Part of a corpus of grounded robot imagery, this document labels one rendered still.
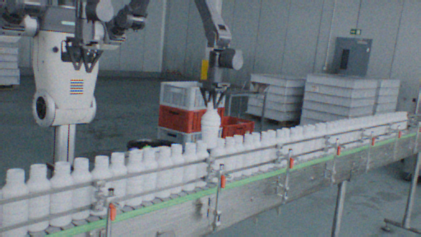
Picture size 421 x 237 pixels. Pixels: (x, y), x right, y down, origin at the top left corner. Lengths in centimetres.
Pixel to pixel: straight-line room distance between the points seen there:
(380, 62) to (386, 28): 87
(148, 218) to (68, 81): 71
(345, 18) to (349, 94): 485
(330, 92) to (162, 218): 693
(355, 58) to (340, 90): 426
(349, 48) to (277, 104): 411
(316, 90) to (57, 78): 685
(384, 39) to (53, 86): 1082
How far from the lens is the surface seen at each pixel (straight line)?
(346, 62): 1231
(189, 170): 144
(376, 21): 1217
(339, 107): 805
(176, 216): 142
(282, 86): 871
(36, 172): 113
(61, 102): 177
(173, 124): 405
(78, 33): 129
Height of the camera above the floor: 151
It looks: 10 degrees down
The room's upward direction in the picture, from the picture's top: 6 degrees clockwise
